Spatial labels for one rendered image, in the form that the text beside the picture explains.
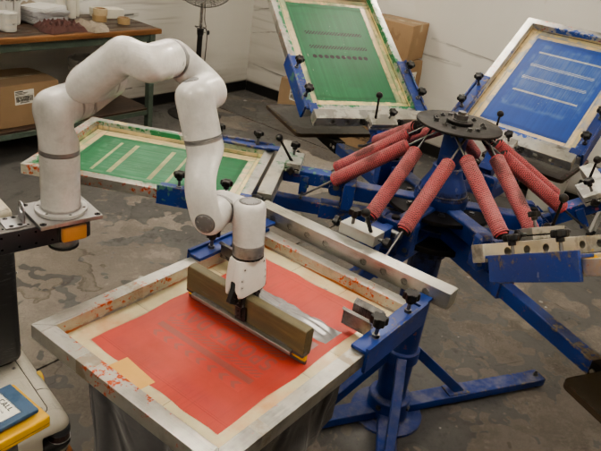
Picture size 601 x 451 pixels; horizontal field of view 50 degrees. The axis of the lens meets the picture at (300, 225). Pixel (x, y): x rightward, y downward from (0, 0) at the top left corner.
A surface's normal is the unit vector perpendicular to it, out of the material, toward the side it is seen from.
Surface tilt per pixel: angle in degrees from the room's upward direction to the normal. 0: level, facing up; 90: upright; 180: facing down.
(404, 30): 87
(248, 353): 0
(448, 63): 90
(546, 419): 0
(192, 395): 0
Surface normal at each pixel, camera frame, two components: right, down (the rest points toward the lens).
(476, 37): -0.61, 0.28
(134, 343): 0.14, -0.89
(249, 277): 0.73, 0.33
